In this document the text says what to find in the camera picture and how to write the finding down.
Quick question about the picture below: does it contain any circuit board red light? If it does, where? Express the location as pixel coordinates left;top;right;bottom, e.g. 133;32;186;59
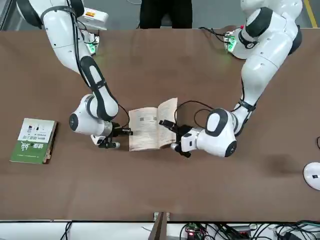
184;223;201;238

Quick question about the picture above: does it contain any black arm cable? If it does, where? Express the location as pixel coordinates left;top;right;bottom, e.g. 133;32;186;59
174;74;258;133
65;0;131;130

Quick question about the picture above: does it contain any white and blue paperback book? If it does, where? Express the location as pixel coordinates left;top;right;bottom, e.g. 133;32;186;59
128;97;179;153

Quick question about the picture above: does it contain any person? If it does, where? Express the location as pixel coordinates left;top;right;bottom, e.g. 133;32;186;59
139;0;193;30

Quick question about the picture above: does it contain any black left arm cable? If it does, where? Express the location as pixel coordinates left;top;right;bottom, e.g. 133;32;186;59
174;74;258;133

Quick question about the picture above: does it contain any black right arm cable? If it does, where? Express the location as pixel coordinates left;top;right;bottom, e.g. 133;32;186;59
65;0;131;130

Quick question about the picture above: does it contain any green and white book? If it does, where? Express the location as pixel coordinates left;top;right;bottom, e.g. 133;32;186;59
9;117;58;165

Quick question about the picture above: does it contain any white box yellow label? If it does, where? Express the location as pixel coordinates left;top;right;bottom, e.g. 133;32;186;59
83;6;110;31

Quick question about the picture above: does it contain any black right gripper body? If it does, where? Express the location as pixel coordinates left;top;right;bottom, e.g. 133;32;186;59
110;121;125;138

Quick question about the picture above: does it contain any white round base stand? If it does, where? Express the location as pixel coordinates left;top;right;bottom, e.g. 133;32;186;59
302;161;320;192

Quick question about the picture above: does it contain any aluminium frame rail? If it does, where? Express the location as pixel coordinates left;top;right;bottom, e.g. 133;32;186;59
149;211;172;240

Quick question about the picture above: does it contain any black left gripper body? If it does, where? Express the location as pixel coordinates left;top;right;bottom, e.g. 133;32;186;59
174;124;193;145

